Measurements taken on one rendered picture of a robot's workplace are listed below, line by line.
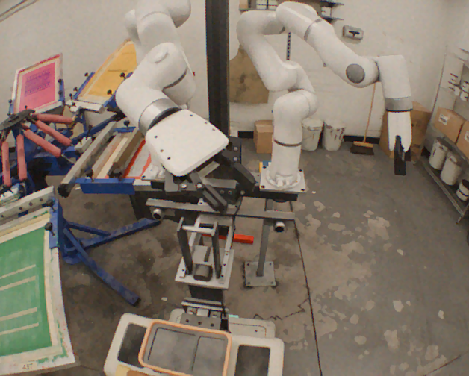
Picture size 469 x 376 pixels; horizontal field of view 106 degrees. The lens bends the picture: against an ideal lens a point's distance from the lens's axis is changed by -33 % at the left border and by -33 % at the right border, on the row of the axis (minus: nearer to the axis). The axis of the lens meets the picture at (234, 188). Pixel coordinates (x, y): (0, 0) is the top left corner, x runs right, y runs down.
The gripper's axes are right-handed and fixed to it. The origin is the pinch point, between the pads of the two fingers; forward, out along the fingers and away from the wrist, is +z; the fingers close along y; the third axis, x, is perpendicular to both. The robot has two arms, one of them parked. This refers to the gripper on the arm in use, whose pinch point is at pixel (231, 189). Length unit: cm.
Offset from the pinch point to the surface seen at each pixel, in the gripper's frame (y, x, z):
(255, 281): -30, -159, 13
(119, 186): 7, -71, -59
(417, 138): -332, -167, 55
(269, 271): -45, -162, 15
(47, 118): 24, -75, -145
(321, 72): -263, -142, -97
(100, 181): 14, -72, -69
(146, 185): -3, -71, -51
